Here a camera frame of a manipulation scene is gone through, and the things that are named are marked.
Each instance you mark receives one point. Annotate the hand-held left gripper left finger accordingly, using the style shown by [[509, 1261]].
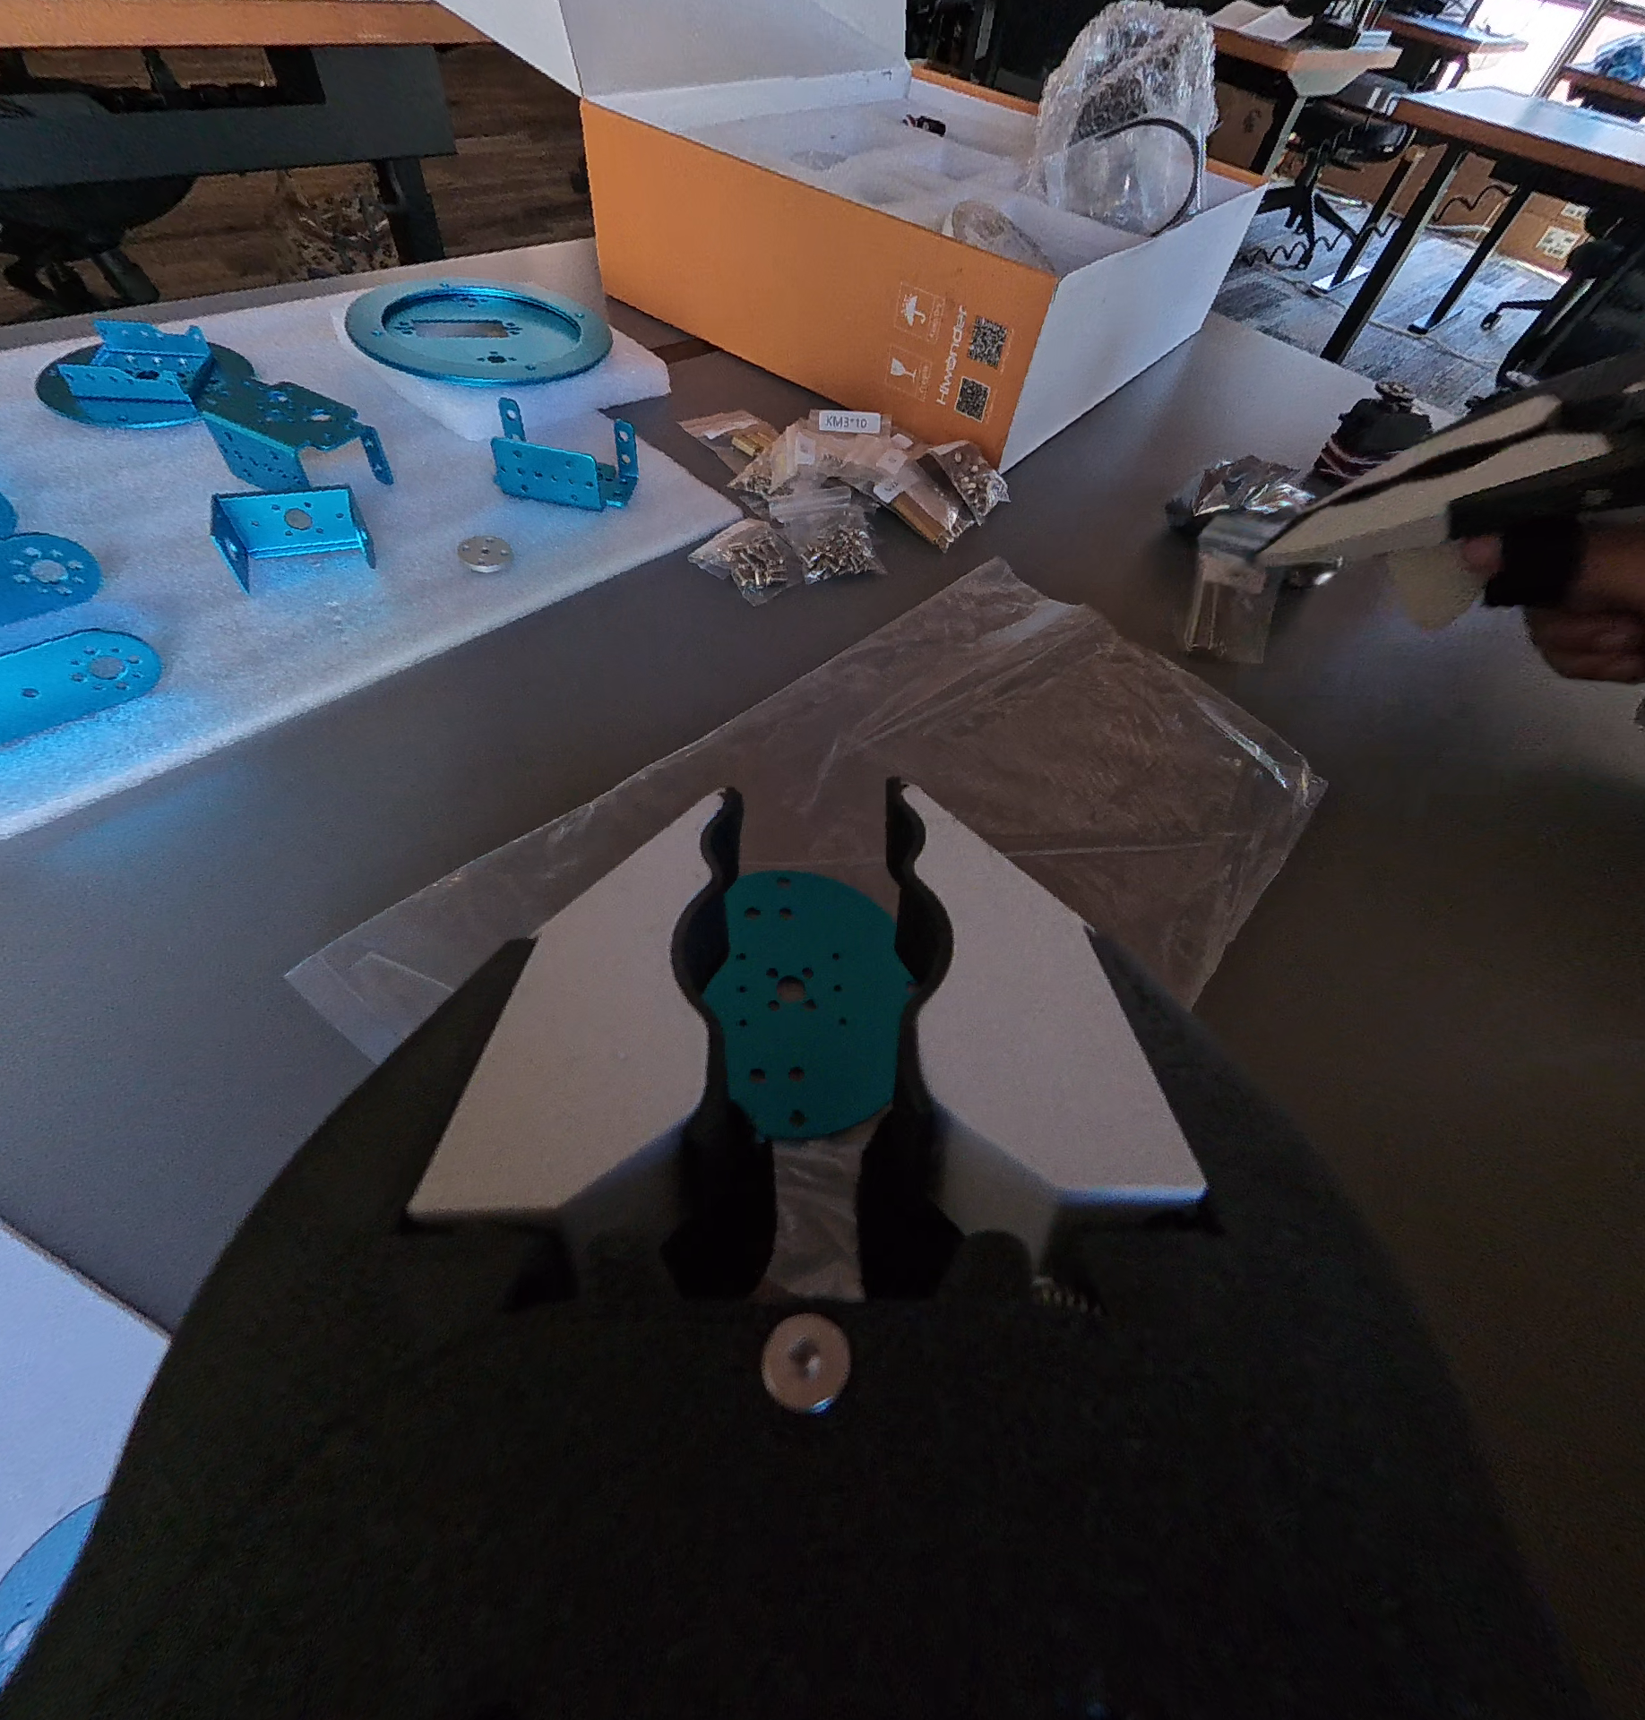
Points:
[[566, 1075]]

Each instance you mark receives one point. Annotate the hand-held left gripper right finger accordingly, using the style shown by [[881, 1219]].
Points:
[[1050, 1075]]

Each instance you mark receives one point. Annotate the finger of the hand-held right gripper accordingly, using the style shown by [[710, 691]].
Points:
[[1453, 449], [1372, 534]]

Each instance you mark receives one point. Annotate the blue round perforated plate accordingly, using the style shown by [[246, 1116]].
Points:
[[821, 1081], [69, 396]]

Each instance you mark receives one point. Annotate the large clear plastic bag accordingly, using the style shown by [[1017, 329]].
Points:
[[1104, 753]]

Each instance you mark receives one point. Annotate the pile of small screw bags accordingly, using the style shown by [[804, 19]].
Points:
[[835, 538]]

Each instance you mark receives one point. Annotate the grey desk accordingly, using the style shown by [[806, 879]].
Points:
[[1439, 1075]]

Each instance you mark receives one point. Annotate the person's right hand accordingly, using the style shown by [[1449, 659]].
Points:
[[1628, 605]]

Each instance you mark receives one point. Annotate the black servo motor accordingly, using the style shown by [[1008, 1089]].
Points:
[[1367, 436]]

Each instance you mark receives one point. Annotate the dark shiny foil bag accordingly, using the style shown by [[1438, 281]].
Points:
[[1225, 486]]

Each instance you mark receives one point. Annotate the white foam sheet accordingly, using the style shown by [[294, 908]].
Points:
[[405, 632]]

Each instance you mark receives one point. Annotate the clear plastic wrapped part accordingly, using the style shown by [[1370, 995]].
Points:
[[996, 234]]

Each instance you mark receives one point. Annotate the bubble wrap bundle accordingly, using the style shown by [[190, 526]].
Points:
[[1117, 81]]

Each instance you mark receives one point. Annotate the small silver round hub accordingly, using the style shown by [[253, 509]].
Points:
[[472, 557]]

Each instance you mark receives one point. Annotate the white instruction sheet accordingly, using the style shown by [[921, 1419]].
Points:
[[29, 1344]]

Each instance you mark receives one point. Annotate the orange and white cardboard box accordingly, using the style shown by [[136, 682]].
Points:
[[768, 269]]

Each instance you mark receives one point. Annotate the black office chair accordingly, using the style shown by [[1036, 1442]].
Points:
[[69, 221]]

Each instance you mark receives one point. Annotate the blue long-eared bracket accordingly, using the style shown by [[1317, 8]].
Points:
[[553, 471]]

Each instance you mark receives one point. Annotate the blue short U bracket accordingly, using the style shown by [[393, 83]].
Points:
[[324, 517]]

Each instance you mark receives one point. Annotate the blue angled bracket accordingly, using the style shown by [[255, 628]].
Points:
[[271, 430]]

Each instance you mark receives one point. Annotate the blue box bracket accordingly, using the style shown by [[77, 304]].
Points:
[[136, 355]]

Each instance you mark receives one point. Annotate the black frame wooden table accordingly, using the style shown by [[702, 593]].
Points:
[[230, 121]]

